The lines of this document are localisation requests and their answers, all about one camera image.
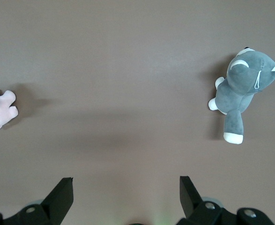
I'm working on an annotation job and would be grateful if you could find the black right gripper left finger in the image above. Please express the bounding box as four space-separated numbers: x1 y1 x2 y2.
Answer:
0 177 74 225

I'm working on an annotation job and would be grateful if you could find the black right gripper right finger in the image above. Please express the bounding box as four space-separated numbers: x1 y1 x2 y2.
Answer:
179 175 275 225

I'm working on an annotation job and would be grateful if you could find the light pink dog plush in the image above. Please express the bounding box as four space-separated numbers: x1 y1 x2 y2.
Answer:
0 89 19 131

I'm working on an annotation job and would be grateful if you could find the grey and white husky plush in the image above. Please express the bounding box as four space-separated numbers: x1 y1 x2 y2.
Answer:
208 46 275 145

